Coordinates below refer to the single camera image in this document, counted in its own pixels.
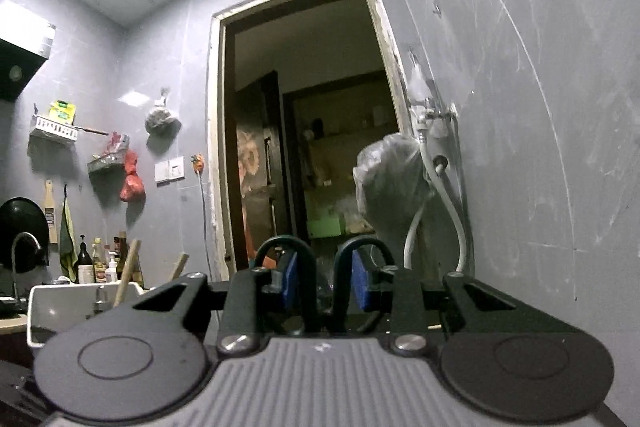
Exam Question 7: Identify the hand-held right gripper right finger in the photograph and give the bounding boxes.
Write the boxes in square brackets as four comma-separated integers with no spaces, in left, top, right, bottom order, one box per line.
[351,248,557,354]

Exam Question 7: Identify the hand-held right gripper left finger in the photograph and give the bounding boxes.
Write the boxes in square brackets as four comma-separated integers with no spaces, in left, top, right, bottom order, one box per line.
[95,248,302,354]

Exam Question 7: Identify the black scissors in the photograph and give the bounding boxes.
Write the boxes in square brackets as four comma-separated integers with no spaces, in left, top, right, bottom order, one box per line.
[254,234,397,335]

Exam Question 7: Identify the white perforated plastic basket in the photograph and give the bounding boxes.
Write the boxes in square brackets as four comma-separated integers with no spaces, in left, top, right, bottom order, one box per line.
[27,282,156,348]

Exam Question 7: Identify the green box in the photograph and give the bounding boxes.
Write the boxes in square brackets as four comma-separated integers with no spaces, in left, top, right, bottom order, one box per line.
[306,214,347,239]

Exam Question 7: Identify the dark filled plastic bag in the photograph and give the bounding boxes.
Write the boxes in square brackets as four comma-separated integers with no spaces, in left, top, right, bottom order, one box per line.
[352,133,435,233]

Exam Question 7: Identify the dark wooden door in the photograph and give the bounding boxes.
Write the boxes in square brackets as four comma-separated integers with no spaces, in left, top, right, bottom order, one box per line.
[235,71,296,273]

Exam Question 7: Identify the wooden pantry shelf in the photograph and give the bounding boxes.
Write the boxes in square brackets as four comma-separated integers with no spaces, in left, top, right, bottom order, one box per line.
[295,97,401,238]

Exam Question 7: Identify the dark glass bottle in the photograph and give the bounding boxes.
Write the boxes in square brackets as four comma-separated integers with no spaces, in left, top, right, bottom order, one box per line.
[115,232,131,280]

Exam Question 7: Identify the red plastic bag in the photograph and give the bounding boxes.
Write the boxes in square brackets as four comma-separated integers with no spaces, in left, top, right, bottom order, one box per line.
[119,150,147,202]

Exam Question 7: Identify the yellow-cap bottle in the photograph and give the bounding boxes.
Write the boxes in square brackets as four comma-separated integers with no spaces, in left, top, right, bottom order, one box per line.
[92,238,107,283]

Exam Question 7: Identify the hanging grey plastic bag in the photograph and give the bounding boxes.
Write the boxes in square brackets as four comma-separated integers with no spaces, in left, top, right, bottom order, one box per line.
[145,89,182,135]

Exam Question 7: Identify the clear hanging plastic bag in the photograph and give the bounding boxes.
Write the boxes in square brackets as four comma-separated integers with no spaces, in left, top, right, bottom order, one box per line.
[406,49,432,95]

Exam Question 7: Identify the green hanging cloth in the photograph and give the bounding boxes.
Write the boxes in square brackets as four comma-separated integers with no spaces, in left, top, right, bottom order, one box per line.
[59,187,79,284]

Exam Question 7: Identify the wooden brush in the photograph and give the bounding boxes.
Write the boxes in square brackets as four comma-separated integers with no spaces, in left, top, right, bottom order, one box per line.
[42,179,57,244]

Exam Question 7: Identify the black wok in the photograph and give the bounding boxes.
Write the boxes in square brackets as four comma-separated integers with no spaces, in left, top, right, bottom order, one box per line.
[0,197,51,270]

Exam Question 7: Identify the curved sink faucet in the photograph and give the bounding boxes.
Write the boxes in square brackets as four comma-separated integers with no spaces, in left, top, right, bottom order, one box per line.
[11,232,43,303]

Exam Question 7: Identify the yellow green sponge pack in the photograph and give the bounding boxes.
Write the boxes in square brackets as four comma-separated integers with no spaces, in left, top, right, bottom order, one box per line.
[48,101,77,124]

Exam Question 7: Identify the range hood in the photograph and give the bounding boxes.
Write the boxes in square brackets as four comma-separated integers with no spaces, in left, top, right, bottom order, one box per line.
[0,0,57,102]

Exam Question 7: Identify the white hose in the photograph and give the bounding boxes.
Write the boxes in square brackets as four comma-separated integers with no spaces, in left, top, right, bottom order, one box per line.
[403,127,474,275]

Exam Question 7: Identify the worn pale door frame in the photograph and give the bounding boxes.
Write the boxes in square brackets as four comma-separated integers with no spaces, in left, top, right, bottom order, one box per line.
[206,0,431,280]

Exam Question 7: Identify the metal wall faucet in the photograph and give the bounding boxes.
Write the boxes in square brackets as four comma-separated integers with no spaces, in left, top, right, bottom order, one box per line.
[410,94,457,135]

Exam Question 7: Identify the metal wall rack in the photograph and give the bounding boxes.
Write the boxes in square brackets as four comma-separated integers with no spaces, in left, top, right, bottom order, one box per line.
[87,134,132,180]

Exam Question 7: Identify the white wall basket rack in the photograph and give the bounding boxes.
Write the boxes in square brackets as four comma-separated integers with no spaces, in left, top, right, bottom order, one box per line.
[29,114,79,144]

